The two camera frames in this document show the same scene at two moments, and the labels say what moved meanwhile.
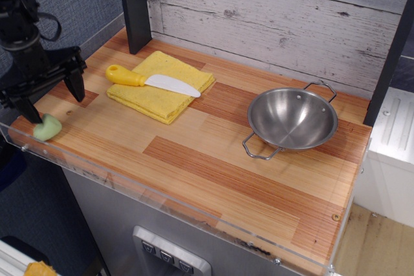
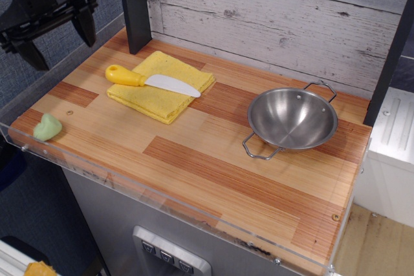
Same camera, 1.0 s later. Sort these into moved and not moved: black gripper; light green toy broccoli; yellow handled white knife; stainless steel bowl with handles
Moved: black gripper
Not moved: yellow handled white knife; light green toy broccoli; stainless steel bowl with handles
